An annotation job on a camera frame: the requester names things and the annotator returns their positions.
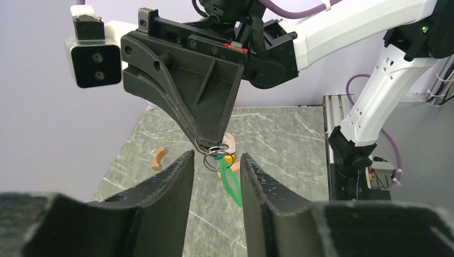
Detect tan rectangular wooden block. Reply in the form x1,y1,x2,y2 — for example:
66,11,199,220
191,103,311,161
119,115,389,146
230,162,240,173

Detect brown arch wooden block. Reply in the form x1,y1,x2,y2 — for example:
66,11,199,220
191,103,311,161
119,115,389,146
151,147,168,172

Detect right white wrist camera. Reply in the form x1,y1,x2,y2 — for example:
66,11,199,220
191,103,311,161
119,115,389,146
64,4,138,89

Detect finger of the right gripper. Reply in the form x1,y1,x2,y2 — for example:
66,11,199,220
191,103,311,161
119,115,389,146
120,31,243,147
123,65,208,154

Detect silver key ring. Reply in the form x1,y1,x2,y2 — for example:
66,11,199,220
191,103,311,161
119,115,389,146
203,145,236,173

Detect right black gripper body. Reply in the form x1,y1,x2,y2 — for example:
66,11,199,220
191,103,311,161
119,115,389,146
138,7,298,89

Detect green key tag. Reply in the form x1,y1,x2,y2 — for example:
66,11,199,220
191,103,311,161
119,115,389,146
218,158,243,208

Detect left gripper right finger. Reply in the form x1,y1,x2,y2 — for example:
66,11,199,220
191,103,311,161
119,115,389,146
240,154,453,256

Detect silver key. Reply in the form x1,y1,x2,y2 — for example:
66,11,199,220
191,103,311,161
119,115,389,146
220,132,236,155

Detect yellow small wooden block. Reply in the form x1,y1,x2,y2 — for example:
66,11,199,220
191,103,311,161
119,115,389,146
225,154,236,164

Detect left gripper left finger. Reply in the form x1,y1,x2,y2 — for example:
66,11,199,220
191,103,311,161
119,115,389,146
21,150,194,256

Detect aluminium frame rail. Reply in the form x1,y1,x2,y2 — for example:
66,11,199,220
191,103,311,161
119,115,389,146
323,94,352,165

